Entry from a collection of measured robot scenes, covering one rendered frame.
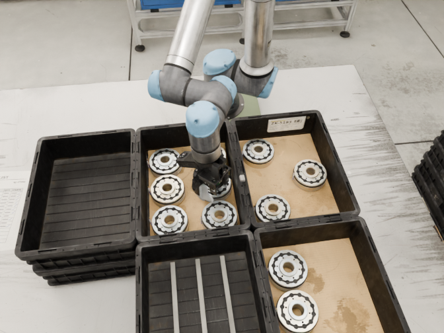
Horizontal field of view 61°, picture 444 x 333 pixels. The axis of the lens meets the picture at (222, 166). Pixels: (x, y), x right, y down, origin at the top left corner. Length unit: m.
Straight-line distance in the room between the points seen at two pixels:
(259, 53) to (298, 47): 1.93
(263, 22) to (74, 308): 0.99
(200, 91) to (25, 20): 2.98
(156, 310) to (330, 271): 0.47
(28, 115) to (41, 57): 1.59
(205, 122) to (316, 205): 0.49
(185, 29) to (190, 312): 0.71
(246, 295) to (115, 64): 2.33
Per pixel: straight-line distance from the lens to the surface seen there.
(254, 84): 1.31
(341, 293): 1.07
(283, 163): 1.24
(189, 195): 1.15
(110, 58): 3.10
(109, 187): 1.22
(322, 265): 1.08
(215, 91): 0.92
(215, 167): 0.94
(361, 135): 1.57
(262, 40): 1.21
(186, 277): 1.04
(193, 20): 1.02
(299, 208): 1.15
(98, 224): 1.16
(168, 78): 0.96
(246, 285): 1.03
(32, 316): 1.26
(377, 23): 3.62
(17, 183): 1.52
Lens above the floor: 1.80
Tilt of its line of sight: 53 degrees down
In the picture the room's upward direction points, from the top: straight up
